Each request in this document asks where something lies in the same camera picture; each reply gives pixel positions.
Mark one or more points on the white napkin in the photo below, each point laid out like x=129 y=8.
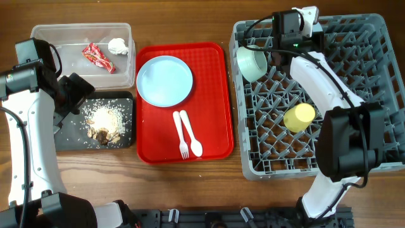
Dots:
x=117 y=46

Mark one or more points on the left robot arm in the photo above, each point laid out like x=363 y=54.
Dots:
x=36 y=100

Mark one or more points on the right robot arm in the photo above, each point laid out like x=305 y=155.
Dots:
x=350 y=142

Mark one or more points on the mint green bowl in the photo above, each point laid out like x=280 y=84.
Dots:
x=252 y=64

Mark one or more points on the clear plastic bin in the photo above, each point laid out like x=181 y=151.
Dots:
x=70 y=40

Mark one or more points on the rice and peanut scraps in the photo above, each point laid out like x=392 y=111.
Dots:
x=108 y=122

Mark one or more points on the light blue plate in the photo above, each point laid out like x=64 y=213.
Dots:
x=164 y=81

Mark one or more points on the grey dishwasher rack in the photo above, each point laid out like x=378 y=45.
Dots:
x=359 y=51

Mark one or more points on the black plastic tray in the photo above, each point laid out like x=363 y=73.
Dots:
x=71 y=136

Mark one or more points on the red snack wrapper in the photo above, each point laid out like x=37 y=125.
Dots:
x=94 y=54

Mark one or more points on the white plastic fork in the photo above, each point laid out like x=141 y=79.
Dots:
x=183 y=147

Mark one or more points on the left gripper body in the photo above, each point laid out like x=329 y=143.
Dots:
x=71 y=96

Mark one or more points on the red serving tray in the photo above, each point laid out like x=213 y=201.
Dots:
x=207 y=106

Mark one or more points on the white plastic spoon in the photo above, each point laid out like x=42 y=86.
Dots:
x=195 y=145

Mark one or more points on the yellow plastic cup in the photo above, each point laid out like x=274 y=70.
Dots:
x=299 y=117

